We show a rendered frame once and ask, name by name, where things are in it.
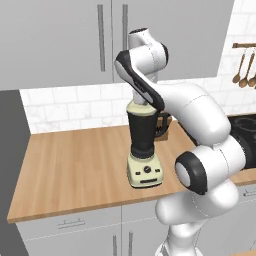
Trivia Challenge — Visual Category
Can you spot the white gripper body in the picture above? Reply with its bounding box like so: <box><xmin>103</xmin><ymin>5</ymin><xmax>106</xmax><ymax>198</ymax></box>
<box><xmin>132</xmin><ymin>87</ymin><xmax>150</xmax><ymax>107</ymax></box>

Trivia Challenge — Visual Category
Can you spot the cream blender lid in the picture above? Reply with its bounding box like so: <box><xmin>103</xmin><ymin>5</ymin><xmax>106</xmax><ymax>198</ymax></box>
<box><xmin>125</xmin><ymin>101</ymin><xmax>161</xmax><ymax>117</ymax></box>

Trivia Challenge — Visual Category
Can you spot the cream and black blender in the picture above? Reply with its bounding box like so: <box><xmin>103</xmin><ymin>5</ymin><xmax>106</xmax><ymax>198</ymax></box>
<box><xmin>125</xmin><ymin>109</ymin><xmax>172</xmax><ymax>190</ymax></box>

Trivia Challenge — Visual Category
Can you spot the brown wooden hanging spoon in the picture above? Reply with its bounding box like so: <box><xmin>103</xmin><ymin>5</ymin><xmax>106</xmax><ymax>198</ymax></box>
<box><xmin>231</xmin><ymin>49</ymin><xmax>247</xmax><ymax>85</ymax></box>
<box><xmin>248</xmin><ymin>53</ymin><xmax>256</xmax><ymax>88</ymax></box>
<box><xmin>238</xmin><ymin>49</ymin><xmax>256</xmax><ymax>89</ymax></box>

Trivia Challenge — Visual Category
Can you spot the black hob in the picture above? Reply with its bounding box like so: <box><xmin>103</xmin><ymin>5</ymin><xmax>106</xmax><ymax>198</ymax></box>
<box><xmin>226</xmin><ymin>113</ymin><xmax>256</xmax><ymax>170</ymax></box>

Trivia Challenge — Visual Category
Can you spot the grey drawer front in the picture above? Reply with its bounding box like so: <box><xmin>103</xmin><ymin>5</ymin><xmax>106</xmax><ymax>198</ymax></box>
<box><xmin>235</xmin><ymin>182</ymin><xmax>256</xmax><ymax>210</ymax></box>
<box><xmin>15</xmin><ymin>205</ymin><xmax>123</xmax><ymax>242</ymax></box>
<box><xmin>120</xmin><ymin>198</ymin><xmax>168</xmax><ymax>232</ymax></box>

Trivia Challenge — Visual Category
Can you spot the grey base cupboard door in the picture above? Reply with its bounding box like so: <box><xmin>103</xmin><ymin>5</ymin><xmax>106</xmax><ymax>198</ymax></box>
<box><xmin>23</xmin><ymin>225</ymin><xmax>123</xmax><ymax>256</ymax></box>
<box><xmin>121</xmin><ymin>219</ymin><xmax>172</xmax><ymax>256</ymax></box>

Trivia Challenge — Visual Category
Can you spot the dark grey fridge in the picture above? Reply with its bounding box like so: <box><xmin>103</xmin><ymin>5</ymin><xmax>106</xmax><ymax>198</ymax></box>
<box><xmin>0</xmin><ymin>89</ymin><xmax>32</xmax><ymax>256</ymax></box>

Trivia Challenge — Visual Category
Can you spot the grey long cupboard handle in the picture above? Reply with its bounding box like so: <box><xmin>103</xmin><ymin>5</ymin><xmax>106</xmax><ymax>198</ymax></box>
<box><xmin>96</xmin><ymin>3</ymin><xmax>107</xmax><ymax>72</ymax></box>
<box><xmin>121</xmin><ymin>3</ymin><xmax>130</xmax><ymax>52</ymax></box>

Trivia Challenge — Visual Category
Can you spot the grey wall cupboard door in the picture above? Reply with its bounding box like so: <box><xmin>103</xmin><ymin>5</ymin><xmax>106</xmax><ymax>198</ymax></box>
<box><xmin>111</xmin><ymin>0</ymin><xmax>236</xmax><ymax>84</ymax></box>
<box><xmin>0</xmin><ymin>0</ymin><xmax>114</xmax><ymax>92</ymax></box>

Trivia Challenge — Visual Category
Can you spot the brown utensil rail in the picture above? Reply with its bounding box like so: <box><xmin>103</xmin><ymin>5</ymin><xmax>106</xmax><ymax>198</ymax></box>
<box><xmin>231</xmin><ymin>42</ymin><xmax>256</xmax><ymax>50</ymax></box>

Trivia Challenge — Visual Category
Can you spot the grey drawer handle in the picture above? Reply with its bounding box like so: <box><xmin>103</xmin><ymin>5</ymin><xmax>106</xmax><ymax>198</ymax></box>
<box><xmin>242</xmin><ymin>187</ymin><xmax>256</xmax><ymax>198</ymax></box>
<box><xmin>56</xmin><ymin>217</ymin><xmax>86</xmax><ymax>230</ymax></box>

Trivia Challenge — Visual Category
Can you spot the grey short cupboard handle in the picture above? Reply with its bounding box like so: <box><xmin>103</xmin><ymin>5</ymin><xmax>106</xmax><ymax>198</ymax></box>
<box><xmin>112</xmin><ymin>234</ymin><xmax>119</xmax><ymax>256</ymax></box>
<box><xmin>127</xmin><ymin>231</ymin><xmax>134</xmax><ymax>256</ymax></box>

